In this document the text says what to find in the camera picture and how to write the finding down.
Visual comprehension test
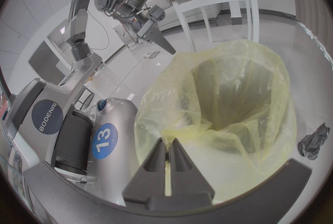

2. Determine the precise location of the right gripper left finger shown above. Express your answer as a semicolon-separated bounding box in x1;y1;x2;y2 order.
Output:
122;137;167;203

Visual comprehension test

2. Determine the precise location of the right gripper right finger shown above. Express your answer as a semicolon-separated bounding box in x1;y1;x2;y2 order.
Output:
168;137;215;200

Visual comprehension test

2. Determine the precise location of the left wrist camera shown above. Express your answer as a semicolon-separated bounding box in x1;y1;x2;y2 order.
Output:
146;5;166;22

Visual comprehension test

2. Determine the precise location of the crumpled black plastic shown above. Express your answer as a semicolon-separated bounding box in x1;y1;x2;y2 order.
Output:
297;123;330;160

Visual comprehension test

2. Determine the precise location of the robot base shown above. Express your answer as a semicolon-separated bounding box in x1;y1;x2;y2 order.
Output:
4;54;138;205

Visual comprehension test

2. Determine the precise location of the yellow plastic bag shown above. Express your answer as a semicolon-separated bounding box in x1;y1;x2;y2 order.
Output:
134;39;297;206

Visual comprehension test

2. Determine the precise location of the white trash bin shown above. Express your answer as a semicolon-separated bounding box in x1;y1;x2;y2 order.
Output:
138;62;297;205

